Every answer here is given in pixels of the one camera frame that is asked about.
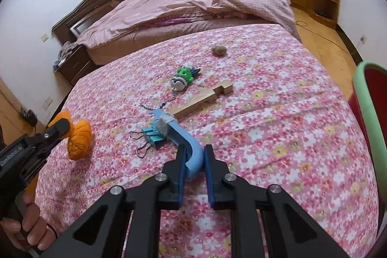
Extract pink floral tablecloth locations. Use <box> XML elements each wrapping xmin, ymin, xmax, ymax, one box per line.
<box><xmin>35</xmin><ymin>24</ymin><xmax>379</xmax><ymax>257</ymax></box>

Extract wooden block piece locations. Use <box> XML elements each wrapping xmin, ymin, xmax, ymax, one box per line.
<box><xmin>168</xmin><ymin>81</ymin><xmax>233</xmax><ymax>119</ymax></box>

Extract wooden bed with headboard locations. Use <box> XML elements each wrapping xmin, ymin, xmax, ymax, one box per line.
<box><xmin>54</xmin><ymin>0</ymin><xmax>300</xmax><ymax>67</ymax></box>

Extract pink quilt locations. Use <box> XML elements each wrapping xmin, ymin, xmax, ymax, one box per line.
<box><xmin>77</xmin><ymin>0</ymin><xmax>299</xmax><ymax>48</ymax></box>

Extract brown walnut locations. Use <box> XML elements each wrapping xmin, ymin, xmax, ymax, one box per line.
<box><xmin>211</xmin><ymin>45</ymin><xmax>227</xmax><ymax>57</ymax></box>

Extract green toy keychain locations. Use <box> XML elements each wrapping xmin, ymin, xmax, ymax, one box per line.
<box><xmin>170</xmin><ymin>64</ymin><xmax>201</xmax><ymax>92</ymax></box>

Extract clothes on nightstand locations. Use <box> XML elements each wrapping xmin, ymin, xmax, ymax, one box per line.
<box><xmin>52</xmin><ymin>41</ymin><xmax>80</xmax><ymax>73</ymax></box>

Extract wooden wardrobe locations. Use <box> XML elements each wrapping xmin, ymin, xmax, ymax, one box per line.
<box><xmin>0</xmin><ymin>80</ymin><xmax>45</xmax><ymax>143</ymax></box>

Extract orange plastic bag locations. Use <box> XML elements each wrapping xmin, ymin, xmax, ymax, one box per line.
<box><xmin>47</xmin><ymin>110</ymin><xmax>92</xmax><ymax>160</ymax></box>

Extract teal binder clip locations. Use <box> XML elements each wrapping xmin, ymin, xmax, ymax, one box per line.
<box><xmin>129</xmin><ymin>126</ymin><xmax>166</xmax><ymax>158</ymax></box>

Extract black device on cable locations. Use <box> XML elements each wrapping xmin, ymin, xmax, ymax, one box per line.
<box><xmin>20</xmin><ymin>107</ymin><xmax>38</xmax><ymax>127</ymax></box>

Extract person's left hand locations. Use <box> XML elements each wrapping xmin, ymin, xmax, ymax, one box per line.
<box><xmin>1</xmin><ymin>192</ymin><xmax>56</xmax><ymax>251</ymax></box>

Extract red bin green rim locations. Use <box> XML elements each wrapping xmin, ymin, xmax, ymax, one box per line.
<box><xmin>347</xmin><ymin>61</ymin><xmax>387</xmax><ymax>216</ymax></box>

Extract blue curved plastic hook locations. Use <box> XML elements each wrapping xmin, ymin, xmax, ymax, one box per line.
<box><xmin>149</xmin><ymin>109</ymin><xmax>204</xmax><ymax>179</ymax></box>

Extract dark wooden nightstand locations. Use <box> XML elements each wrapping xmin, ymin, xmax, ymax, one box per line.
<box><xmin>54</xmin><ymin>45</ymin><xmax>98</xmax><ymax>87</ymax></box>

